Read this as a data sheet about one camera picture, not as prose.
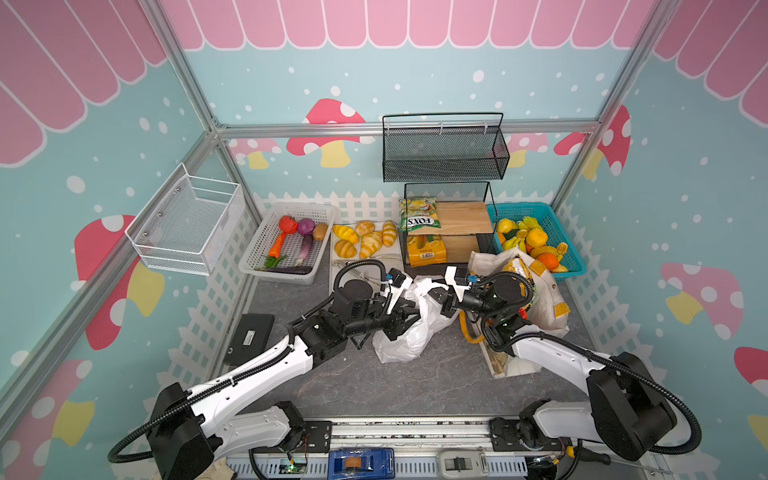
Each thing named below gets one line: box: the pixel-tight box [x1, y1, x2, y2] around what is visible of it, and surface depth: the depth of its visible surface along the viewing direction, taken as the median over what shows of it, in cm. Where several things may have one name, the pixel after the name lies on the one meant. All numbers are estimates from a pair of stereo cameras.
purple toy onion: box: [298, 218, 316, 235], surface depth 117 cm
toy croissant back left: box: [333, 225, 359, 244], surface depth 118 cm
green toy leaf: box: [265, 256, 287, 269], surface depth 111 cm
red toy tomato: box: [279, 215, 299, 235], surface depth 115 cm
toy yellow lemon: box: [526, 228, 548, 247], surface depth 105 cm
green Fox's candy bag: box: [399, 198, 441, 233], surface depth 99 cm
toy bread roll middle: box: [355, 220, 375, 237], surface depth 118 cm
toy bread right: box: [382, 220, 398, 248], surface depth 117 cm
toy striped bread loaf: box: [360, 232, 383, 259], surface depth 114 cm
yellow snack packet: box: [408, 235, 447, 268], surface depth 106 cm
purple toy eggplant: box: [294, 234, 314, 267], surface depth 111 cm
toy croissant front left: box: [334, 239, 357, 258], surface depth 111 cm
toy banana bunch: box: [503, 219, 539, 253], surface depth 109 cm
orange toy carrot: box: [268, 232, 287, 259], surface depth 114 cm
